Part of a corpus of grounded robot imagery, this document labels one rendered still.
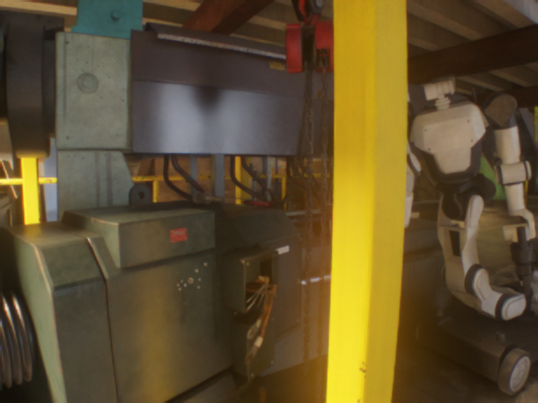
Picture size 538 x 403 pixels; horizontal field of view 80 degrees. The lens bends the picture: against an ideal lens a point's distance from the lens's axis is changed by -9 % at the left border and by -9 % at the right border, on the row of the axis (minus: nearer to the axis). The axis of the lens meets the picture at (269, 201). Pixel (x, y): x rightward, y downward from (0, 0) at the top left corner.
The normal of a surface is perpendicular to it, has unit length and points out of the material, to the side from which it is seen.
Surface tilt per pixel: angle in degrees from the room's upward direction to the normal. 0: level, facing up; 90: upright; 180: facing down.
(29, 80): 95
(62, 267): 45
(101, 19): 90
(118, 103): 90
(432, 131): 105
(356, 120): 90
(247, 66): 78
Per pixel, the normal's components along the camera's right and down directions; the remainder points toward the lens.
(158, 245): 0.77, 0.06
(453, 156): -0.43, 0.34
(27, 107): 0.47, 0.48
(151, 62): 0.50, -0.13
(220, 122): 0.51, 0.08
